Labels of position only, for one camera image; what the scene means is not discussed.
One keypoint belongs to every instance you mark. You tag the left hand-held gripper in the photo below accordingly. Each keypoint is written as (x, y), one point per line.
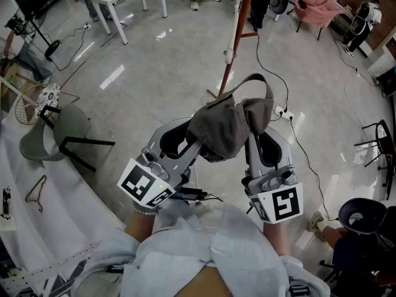
(139, 181)

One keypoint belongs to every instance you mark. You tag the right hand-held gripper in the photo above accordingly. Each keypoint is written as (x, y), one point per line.
(284, 204)

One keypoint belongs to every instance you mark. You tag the grey cap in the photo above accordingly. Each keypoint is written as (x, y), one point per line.
(222, 128)

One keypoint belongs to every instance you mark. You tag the brown wooden coat rack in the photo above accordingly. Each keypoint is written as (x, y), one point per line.
(242, 11)

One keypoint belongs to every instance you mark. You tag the person's right forearm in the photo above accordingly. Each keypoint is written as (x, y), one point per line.
(275, 237)

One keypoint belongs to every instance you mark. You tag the person's left forearm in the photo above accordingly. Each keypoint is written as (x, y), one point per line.
(139, 224)

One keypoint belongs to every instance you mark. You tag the white power strip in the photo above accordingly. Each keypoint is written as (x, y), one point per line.
(87, 26)
(283, 111)

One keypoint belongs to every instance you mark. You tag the black power adapter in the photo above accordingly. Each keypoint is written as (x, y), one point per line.
(188, 194)

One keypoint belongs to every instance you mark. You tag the person's light blue shirt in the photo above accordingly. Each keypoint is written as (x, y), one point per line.
(173, 246)

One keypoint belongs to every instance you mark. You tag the grey chair with black legs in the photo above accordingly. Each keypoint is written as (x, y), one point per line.
(68, 122)

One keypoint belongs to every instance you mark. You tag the black metal chair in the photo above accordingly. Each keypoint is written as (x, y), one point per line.
(386, 141)

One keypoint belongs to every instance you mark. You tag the black stool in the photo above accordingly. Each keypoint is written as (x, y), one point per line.
(359, 249)

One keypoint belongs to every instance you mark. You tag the black white patterned cushion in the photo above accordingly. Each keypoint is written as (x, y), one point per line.
(48, 99)

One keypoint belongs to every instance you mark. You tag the pink cloth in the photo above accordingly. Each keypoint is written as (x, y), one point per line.
(315, 8)

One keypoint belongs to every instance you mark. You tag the black floor fan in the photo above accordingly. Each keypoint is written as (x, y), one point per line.
(52, 49)

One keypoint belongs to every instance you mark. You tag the small black tool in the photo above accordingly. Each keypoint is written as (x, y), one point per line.
(6, 203)

